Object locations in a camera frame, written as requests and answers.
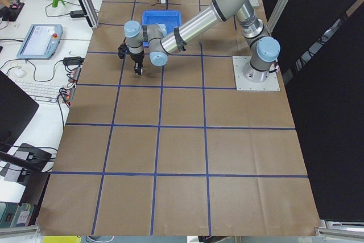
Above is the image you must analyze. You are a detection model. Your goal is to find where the blue plastic tray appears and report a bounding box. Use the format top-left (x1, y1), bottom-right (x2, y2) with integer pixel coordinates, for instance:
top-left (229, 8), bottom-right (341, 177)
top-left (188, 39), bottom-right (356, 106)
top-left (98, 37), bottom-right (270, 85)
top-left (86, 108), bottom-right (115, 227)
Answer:
top-left (141, 10), bottom-right (182, 36)

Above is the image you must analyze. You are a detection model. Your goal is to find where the black monitor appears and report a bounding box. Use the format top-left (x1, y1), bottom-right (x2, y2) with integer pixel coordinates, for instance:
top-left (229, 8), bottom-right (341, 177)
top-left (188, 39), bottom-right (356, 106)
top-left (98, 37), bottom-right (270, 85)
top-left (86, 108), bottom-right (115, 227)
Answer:
top-left (0, 72), bottom-right (39, 152)

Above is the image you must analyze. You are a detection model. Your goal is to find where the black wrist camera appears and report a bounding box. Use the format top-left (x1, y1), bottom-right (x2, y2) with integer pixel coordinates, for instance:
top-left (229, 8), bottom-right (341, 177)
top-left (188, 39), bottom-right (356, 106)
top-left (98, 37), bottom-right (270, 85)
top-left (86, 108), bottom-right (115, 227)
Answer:
top-left (118, 43), bottom-right (129, 60)

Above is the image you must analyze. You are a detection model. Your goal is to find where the white computer mouse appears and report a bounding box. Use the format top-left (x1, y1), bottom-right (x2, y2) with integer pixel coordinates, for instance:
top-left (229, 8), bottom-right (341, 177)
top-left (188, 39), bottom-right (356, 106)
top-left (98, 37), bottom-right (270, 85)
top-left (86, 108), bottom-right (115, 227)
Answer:
top-left (14, 68), bottom-right (26, 78)

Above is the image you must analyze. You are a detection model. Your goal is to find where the blue teach pendant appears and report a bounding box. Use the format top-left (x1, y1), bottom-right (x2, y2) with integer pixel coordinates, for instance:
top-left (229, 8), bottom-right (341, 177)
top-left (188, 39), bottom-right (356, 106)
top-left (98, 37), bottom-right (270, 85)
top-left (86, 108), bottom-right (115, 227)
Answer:
top-left (16, 24), bottom-right (63, 59)

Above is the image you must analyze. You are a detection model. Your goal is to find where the white keyboard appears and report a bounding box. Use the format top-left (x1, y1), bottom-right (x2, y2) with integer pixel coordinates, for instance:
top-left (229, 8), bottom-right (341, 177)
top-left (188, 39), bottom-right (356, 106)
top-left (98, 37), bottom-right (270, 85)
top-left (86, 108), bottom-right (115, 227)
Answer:
top-left (14, 79), bottom-right (64, 104)

